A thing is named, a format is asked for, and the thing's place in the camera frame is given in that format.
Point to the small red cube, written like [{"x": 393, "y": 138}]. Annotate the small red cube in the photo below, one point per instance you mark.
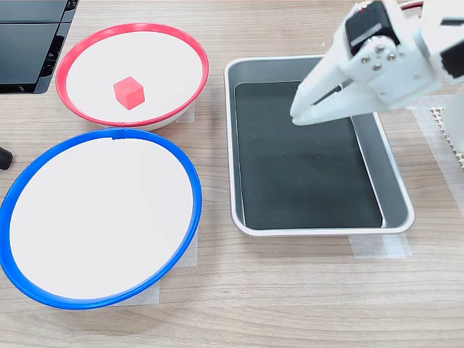
[{"x": 128, "y": 92}]

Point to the black tray mat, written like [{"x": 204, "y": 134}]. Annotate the black tray mat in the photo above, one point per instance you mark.
[{"x": 308, "y": 170}]

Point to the steel tray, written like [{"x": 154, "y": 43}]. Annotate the steel tray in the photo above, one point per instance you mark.
[{"x": 395, "y": 203}]

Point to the pale perforated plate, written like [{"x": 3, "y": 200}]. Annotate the pale perforated plate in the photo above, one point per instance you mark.
[{"x": 444, "y": 119}]

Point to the clear tape patch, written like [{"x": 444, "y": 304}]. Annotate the clear tape patch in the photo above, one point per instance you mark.
[
  {"x": 189, "y": 113},
  {"x": 380, "y": 246},
  {"x": 181, "y": 253},
  {"x": 438, "y": 159}
]

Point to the red-rimmed white plate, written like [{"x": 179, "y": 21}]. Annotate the red-rimmed white plate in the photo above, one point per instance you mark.
[{"x": 170, "y": 72}]

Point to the blue-rimmed white plate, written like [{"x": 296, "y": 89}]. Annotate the blue-rimmed white plate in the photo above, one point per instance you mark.
[{"x": 101, "y": 217}]

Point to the black electronic device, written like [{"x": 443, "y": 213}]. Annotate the black electronic device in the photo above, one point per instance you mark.
[{"x": 25, "y": 47}]

